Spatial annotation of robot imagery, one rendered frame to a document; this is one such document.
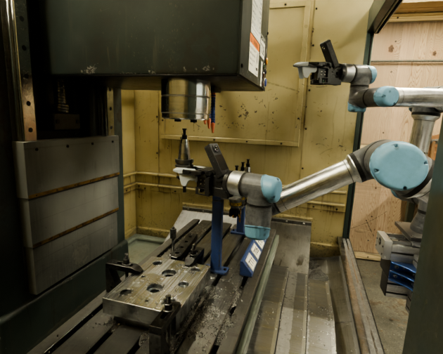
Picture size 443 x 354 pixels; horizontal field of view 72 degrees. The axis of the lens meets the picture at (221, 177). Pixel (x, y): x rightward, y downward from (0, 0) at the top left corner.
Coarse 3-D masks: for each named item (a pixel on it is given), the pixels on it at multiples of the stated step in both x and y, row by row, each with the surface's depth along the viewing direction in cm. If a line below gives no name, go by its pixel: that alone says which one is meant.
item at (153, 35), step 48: (48, 0) 94; (96, 0) 89; (144, 0) 85; (192, 0) 81; (240, 0) 78; (48, 48) 97; (96, 48) 92; (144, 48) 87; (192, 48) 84; (240, 48) 81
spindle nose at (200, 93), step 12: (168, 84) 92; (180, 84) 91; (192, 84) 92; (204, 84) 94; (168, 96) 93; (180, 96) 92; (192, 96) 92; (204, 96) 95; (168, 108) 94; (180, 108) 92; (192, 108) 93; (204, 108) 95
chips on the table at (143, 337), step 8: (208, 288) 110; (200, 296) 105; (200, 304) 102; (192, 312) 96; (112, 320) 91; (184, 320) 92; (112, 328) 89; (184, 328) 90; (144, 336) 85; (176, 344) 84
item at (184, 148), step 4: (184, 140) 101; (180, 144) 102; (184, 144) 101; (188, 144) 102; (180, 148) 102; (184, 148) 101; (188, 148) 102; (180, 152) 102; (184, 152) 101; (188, 152) 102; (180, 156) 102; (184, 156) 101; (188, 156) 102
